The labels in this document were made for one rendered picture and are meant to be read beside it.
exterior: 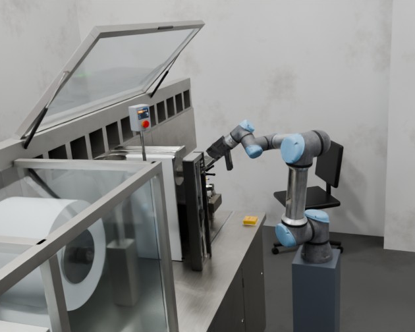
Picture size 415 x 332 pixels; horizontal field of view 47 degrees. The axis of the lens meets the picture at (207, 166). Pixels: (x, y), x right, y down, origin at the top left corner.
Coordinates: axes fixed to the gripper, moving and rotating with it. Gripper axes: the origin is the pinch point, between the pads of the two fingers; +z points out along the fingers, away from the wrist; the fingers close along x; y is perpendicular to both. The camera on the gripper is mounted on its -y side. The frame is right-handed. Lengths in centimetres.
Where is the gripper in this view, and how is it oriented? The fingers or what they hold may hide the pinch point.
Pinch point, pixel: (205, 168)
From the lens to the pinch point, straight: 255.2
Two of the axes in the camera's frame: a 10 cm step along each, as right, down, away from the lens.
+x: -3.0, 2.9, -9.1
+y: -6.7, -7.5, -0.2
